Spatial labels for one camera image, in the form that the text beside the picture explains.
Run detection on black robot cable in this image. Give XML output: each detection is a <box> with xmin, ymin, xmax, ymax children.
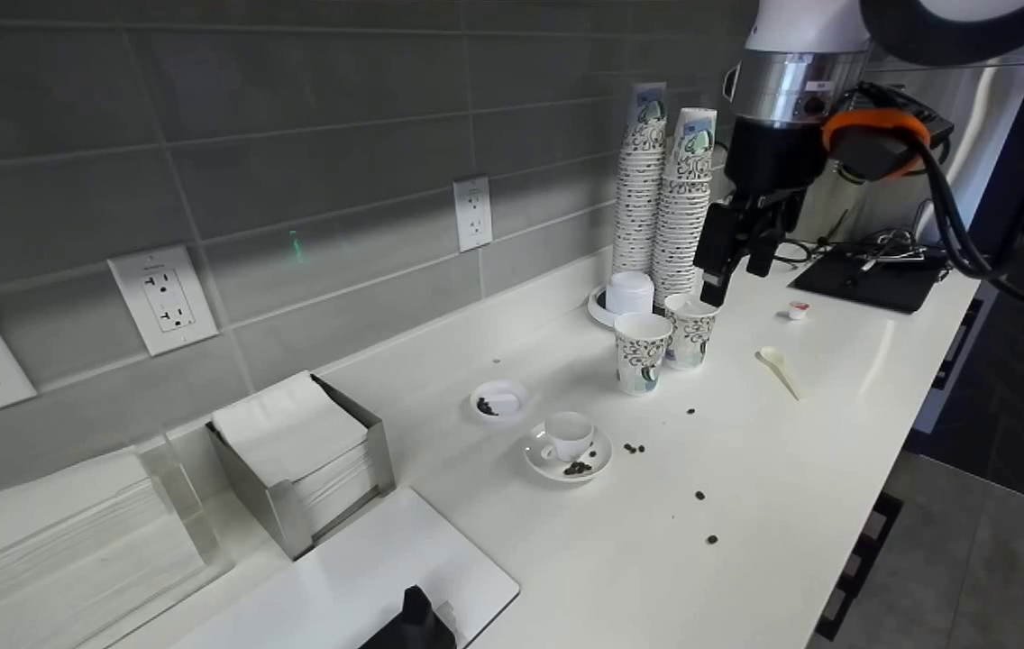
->
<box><xmin>820</xmin><ymin>82</ymin><xmax>1024</xmax><ymax>316</ymax></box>

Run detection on white wall outlet far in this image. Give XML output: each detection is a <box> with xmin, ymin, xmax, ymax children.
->
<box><xmin>453</xmin><ymin>177</ymin><xmax>493</xmax><ymax>251</ymax></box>

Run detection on white plastic spoon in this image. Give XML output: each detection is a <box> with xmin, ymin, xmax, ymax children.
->
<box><xmin>754</xmin><ymin>345</ymin><xmax>800</xmax><ymax>402</ymax></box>

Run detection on steel napkin dispenser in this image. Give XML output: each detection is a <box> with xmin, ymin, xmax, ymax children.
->
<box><xmin>205</xmin><ymin>370</ymin><xmax>394</xmax><ymax>560</ymax></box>

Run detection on stack of white lids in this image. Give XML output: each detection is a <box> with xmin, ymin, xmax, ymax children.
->
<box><xmin>605</xmin><ymin>272</ymin><xmax>656</xmax><ymax>316</ymax></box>

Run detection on patterned paper cup rear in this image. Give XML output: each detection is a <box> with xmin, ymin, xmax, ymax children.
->
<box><xmin>662</xmin><ymin>293</ymin><xmax>718</xmax><ymax>369</ymax></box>

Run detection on black mat with items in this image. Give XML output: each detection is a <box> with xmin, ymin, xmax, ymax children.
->
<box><xmin>796</xmin><ymin>230</ymin><xmax>947</xmax><ymax>314</ymax></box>

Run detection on white wall outlet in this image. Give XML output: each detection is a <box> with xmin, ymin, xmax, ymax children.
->
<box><xmin>453</xmin><ymin>177</ymin><xmax>493</xmax><ymax>251</ymax></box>
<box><xmin>106</xmin><ymin>245</ymin><xmax>216</xmax><ymax>357</ymax></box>

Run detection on patterned paper cup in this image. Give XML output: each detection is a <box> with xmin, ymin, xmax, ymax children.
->
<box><xmin>612</xmin><ymin>314</ymin><xmax>672</xmax><ymax>392</ymax></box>
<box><xmin>662</xmin><ymin>293</ymin><xmax>718</xmax><ymax>369</ymax></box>

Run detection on white tray with black object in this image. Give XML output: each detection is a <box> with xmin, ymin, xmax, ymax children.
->
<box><xmin>171</xmin><ymin>492</ymin><xmax>519</xmax><ymax>649</ymax></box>

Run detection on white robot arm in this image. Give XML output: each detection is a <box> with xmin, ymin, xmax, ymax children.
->
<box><xmin>695</xmin><ymin>0</ymin><xmax>1024</xmax><ymax>305</ymax></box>

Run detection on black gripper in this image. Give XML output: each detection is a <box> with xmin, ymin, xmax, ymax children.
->
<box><xmin>695</xmin><ymin>120</ymin><xmax>824</xmax><ymax>305</ymax></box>

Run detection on white wall outlet near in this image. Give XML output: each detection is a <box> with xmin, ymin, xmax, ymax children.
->
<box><xmin>106</xmin><ymin>245</ymin><xmax>216</xmax><ymax>357</ymax></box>

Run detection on tall paper cup stack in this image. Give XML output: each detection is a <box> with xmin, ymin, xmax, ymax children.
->
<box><xmin>612</xmin><ymin>82</ymin><xmax>665</xmax><ymax>272</ymax></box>

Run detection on small white dish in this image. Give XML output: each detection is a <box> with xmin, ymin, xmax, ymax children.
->
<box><xmin>467</xmin><ymin>379</ymin><xmax>531</xmax><ymax>427</ymax></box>

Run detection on round cup holder tray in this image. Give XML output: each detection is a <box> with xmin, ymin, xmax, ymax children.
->
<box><xmin>585</xmin><ymin>287</ymin><xmax>617</xmax><ymax>333</ymax></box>

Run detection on patterned paper cup front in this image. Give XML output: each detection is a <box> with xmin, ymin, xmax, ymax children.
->
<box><xmin>612</xmin><ymin>314</ymin><xmax>672</xmax><ymax>392</ymax></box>

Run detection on white tea cup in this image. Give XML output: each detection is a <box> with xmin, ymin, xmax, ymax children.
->
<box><xmin>534</xmin><ymin>412</ymin><xmax>594</xmax><ymax>466</ymax></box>

